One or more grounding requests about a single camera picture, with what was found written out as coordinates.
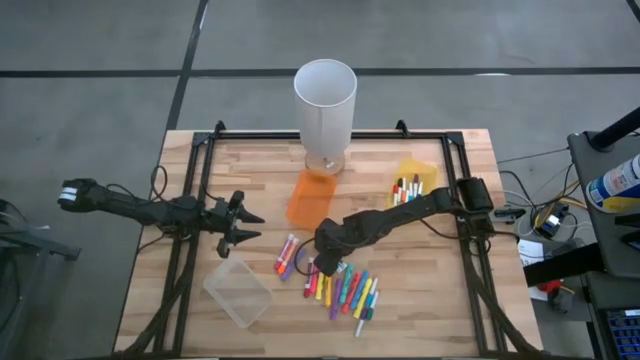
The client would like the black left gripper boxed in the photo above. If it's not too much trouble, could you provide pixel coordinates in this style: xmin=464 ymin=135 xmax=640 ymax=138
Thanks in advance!
xmin=207 ymin=189 xmax=266 ymax=259

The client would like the teal highlighter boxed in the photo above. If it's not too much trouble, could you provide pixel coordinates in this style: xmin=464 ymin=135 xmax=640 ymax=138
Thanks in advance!
xmin=338 ymin=263 xmax=358 ymax=305

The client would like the orange dry-erase marker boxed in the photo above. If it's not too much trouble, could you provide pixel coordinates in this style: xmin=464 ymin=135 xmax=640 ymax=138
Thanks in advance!
xmin=277 ymin=236 xmax=301 ymax=276

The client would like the purple highlighter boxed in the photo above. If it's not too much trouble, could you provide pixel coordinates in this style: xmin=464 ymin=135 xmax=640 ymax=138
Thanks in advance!
xmin=279 ymin=246 xmax=308 ymax=282
xmin=327 ymin=277 xmax=344 ymax=321

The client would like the pink dry-erase marker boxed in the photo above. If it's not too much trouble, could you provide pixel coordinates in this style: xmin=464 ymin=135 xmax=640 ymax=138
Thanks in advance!
xmin=273 ymin=232 xmax=295 ymax=271

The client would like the red dry-erase marker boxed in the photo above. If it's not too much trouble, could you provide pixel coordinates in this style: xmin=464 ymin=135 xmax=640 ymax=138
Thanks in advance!
xmin=302 ymin=257 xmax=316 ymax=299

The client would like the orange plastic bin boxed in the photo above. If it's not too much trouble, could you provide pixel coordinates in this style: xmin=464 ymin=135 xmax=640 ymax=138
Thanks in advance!
xmin=285 ymin=168 xmax=339 ymax=232

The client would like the red highlighter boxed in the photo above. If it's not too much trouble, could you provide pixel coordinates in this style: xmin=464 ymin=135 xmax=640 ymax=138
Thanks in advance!
xmin=340 ymin=271 xmax=363 ymax=315

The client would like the blue highlighter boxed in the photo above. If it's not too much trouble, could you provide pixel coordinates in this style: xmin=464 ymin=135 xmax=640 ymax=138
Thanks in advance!
xmin=348 ymin=269 xmax=370 ymax=310

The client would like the yellow plastic bin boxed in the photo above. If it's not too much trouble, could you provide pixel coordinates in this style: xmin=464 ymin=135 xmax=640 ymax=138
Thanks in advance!
xmin=385 ymin=158 xmax=440 ymax=210

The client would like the clear plastic bin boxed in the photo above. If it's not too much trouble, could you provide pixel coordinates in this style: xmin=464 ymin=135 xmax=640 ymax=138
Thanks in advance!
xmin=202 ymin=257 xmax=275 ymax=329

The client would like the white paper sheet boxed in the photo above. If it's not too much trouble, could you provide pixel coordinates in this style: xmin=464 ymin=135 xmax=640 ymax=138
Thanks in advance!
xmin=517 ymin=238 xmax=546 ymax=266

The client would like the grey metal stand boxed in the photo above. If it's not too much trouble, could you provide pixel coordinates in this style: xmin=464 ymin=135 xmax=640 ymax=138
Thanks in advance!
xmin=0 ymin=199 xmax=81 ymax=360

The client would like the metal power adapter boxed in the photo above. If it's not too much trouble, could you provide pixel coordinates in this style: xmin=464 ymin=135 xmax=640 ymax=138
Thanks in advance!
xmin=532 ymin=208 xmax=569 ymax=240

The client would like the black bar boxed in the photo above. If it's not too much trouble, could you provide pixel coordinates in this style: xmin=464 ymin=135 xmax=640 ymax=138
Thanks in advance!
xmin=523 ymin=242 xmax=607 ymax=288

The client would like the grey side table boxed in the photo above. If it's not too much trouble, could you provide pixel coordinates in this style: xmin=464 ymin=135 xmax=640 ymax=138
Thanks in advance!
xmin=567 ymin=130 xmax=640 ymax=360

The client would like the blue white spray can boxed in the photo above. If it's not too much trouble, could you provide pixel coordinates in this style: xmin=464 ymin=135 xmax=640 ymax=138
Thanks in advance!
xmin=585 ymin=153 xmax=640 ymax=214

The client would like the black pole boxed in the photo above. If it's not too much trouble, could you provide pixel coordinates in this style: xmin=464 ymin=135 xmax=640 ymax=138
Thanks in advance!
xmin=588 ymin=106 xmax=640 ymax=152

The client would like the backlit keyboard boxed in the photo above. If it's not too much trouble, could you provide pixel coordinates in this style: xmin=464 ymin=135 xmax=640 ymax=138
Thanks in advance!
xmin=605 ymin=308 xmax=640 ymax=360

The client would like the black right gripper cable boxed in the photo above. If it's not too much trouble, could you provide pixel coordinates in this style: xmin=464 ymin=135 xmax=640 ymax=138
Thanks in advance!
xmin=293 ymin=237 xmax=324 ymax=277

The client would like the black aluminium table frame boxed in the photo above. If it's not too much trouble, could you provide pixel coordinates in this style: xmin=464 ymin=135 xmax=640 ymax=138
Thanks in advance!
xmin=117 ymin=119 xmax=539 ymax=359

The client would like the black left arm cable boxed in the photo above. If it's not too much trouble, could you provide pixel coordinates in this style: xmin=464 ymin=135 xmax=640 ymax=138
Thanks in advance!
xmin=148 ymin=163 xmax=170 ymax=202

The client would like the grey cable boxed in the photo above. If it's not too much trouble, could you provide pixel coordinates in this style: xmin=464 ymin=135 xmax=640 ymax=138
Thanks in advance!
xmin=496 ymin=146 xmax=571 ymax=165

